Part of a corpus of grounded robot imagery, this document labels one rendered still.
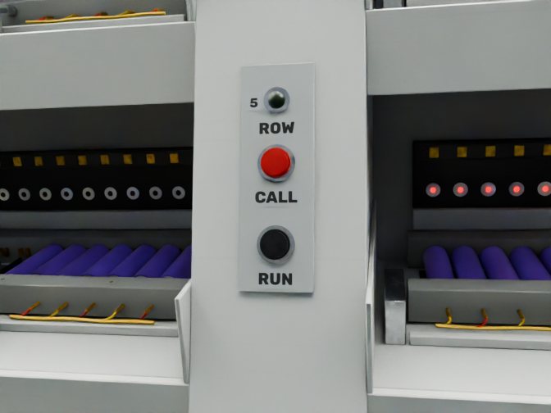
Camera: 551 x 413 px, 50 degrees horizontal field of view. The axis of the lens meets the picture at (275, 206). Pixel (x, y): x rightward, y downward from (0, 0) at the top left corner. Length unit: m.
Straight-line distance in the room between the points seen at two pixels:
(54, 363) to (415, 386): 0.21
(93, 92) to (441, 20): 0.20
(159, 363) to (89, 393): 0.04
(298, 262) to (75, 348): 0.16
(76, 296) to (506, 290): 0.27
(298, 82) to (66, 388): 0.21
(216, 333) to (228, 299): 0.02
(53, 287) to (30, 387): 0.08
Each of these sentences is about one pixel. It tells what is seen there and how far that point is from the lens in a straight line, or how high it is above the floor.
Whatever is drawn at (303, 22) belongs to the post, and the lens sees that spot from 0.33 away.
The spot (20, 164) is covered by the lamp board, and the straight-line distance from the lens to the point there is 0.56.
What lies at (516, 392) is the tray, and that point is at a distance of 0.33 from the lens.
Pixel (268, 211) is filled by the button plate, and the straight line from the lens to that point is 0.31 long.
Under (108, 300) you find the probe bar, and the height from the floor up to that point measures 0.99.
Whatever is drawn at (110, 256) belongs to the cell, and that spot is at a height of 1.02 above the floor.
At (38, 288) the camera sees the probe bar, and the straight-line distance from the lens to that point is 0.43.
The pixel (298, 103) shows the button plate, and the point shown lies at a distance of 0.32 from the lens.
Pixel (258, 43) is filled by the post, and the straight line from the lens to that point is 0.33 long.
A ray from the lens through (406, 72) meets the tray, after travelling 0.33.
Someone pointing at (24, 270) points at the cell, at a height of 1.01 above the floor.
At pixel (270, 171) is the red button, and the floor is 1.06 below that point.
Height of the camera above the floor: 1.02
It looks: 4 degrees up
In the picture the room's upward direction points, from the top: straight up
